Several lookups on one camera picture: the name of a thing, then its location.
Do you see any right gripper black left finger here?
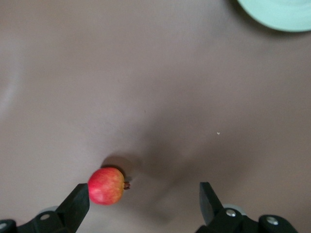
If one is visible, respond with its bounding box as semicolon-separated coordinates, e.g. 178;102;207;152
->
0;183;90;233

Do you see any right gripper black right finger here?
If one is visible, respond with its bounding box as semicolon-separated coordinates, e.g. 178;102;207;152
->
195;182;298;233

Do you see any red pomegranate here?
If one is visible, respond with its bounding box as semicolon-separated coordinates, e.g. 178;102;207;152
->
87;166;131;206

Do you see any green round plate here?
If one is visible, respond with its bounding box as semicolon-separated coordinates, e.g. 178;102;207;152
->
237;0;311;33

